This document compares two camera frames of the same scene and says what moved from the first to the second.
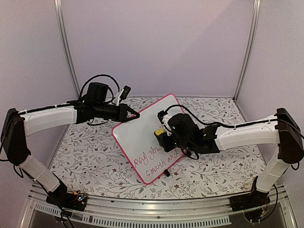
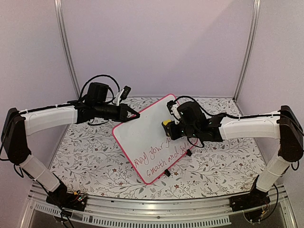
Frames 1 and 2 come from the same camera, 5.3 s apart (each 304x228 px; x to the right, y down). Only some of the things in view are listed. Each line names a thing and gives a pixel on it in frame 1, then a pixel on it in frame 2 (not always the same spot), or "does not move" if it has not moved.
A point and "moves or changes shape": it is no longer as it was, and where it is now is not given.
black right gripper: [167, 146] to [173, 133]
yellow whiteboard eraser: [159, 131] moves or changes shape
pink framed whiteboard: [137, 138] does not move
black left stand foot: [166, 173] does not move
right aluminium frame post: [249, 49] does not move
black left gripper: [123, 109] does not move
